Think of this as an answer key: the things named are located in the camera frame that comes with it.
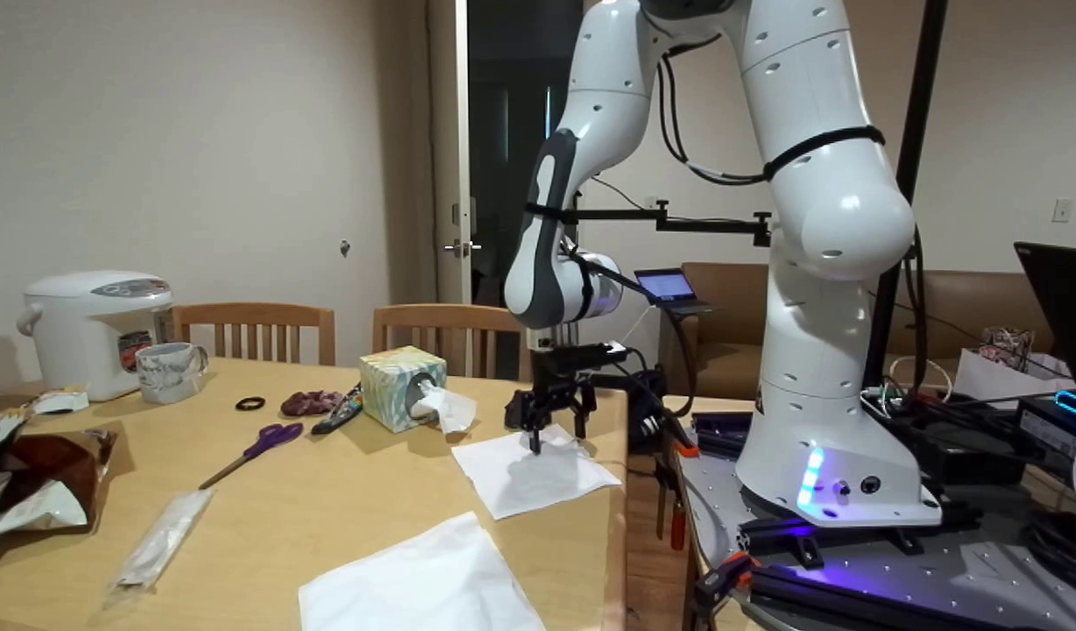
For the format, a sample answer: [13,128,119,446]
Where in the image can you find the white crumpled wrapper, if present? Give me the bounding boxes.
[33,388,88,418]

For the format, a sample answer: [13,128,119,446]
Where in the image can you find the wooden chair near boiler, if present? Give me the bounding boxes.
[170,300,338,363]

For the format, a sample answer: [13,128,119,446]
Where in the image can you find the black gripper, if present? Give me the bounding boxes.
[531,340,629,455]

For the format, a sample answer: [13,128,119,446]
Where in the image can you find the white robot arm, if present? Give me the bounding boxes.
[504,0,944,529]

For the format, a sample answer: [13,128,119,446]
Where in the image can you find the wooden chair near door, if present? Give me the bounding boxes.
[370,300,531,382]

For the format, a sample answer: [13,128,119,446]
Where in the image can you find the white paper towel sheet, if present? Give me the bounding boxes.
[451,424,618,518]

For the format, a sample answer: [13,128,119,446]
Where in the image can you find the brown snack bag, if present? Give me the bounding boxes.
[0,424,124,536]

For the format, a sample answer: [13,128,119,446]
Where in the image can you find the purple handled scissors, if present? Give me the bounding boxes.
[195,421,303,492]

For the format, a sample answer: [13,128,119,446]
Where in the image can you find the maroon patterned scrunchie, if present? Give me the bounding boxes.
[282,388,342,418]

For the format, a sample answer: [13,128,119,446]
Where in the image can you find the white electric water boiler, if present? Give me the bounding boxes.
[19,271,171,400]

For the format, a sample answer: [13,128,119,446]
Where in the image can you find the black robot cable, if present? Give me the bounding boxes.
[564,238,706,460]

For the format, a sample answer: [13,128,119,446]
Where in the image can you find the clear plastic wrapped utensil packet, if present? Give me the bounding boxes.
[115,492,212,590]

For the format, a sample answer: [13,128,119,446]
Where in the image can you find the yellow green tissue box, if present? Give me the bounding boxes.
[362,348,477,434]

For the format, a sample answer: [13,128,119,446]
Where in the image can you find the folded white paper napkin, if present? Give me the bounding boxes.
[299,510,545,631]

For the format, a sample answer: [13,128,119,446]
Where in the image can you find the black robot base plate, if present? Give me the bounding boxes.
[692,413,1076,631]

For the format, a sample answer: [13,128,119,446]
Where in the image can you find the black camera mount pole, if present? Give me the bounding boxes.
[865,0,951,384]

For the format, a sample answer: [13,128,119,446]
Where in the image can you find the small lit tablet screen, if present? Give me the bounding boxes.
[635,267,699,308]

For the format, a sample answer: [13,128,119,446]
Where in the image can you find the clear plastic cup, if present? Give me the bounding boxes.
[136,344,206,404]

